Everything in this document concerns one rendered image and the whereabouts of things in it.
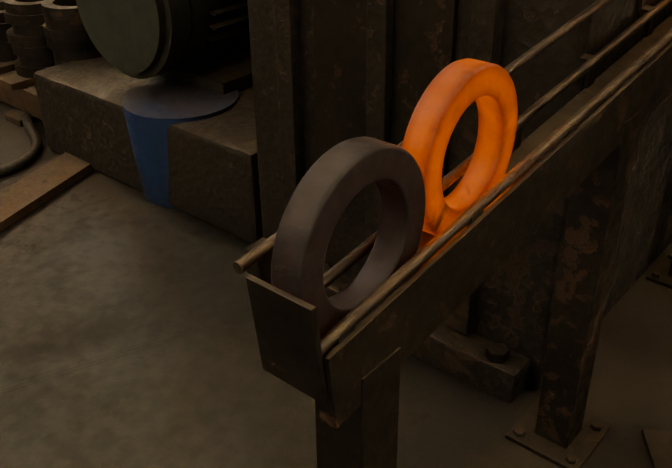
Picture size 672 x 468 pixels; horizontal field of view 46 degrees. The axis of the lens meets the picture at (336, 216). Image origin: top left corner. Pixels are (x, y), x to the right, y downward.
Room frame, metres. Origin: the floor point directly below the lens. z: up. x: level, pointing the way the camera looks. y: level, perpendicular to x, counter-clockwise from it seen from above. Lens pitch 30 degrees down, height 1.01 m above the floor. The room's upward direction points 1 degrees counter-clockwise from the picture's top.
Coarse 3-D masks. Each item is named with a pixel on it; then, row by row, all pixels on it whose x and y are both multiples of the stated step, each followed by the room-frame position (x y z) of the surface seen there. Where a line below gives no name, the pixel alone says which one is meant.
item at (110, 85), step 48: (96, 0) 2.02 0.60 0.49; (144, 0) 1.89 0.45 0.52; (192, 0) 1.93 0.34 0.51; (240, 0) 2.05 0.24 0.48; (96, 48) 2.04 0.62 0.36; (144, 48) 1.91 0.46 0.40; (192, 48) 1.97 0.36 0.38; (240, 48) 2.25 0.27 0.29; (48, 96) 2.15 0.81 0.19; (96, 96) 2.00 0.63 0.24; (240, 96) 1.97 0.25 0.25; (48, 144) 2.18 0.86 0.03; (96, 144) 2.01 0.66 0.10; (192, 144) 1.74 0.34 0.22; (240, 144) 1.67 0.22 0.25; (192, 192) 1.76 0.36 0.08; (240, 192) 1.64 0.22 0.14
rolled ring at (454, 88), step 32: (480, 64) 0.75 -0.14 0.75; (448, 96) 0.70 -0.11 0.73; (480, 96) 0.74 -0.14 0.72; (512, 96) 0.79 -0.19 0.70; (416, 128) 0.69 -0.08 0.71; (448, 128) 0.69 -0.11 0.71; (480, 128) 0.80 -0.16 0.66; (512, 128) 0.80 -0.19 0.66; (416, 160) 0.68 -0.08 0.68; (480, 160) 0.79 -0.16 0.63; (480, 192) 0.76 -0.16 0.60; (448, 224) 0.70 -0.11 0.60
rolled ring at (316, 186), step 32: (320, 160) 0.59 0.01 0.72; (352, 160) 0.58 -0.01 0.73; (384, 160) 0.61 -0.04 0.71; (320, 192) 0.56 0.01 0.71; (352, 192) 0.58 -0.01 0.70; (384, 192) 0.65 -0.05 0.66; (416, 192) 0.65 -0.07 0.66; (288, 224) 0.55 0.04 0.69; (320, 224) 0.55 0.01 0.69; (384, 224) 0.65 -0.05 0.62; (416, 224) 0.65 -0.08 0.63; (288, 256) 0.54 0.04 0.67; (320, 256) 0.54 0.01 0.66; (384, 256) 0.64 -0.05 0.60; (288, 288) 0.53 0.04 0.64; (320, 288) 0.54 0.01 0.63; (352, 288) 0.62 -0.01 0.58; (320, 320) 0.54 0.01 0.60
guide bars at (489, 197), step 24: (624, 72) 0.97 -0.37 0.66; (600, 96) 0.92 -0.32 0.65; (576, 120) 0.86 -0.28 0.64; (552, 144) 0.82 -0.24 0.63; (528, 168) 0.78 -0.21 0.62; (504, 192) 0.75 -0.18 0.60; (432, 240) 0.65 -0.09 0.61; (408, 264) 0.62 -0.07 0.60; (384, 288) 0.58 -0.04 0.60; (360, 312) 0.56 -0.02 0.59; (336, 336) 0.53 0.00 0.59
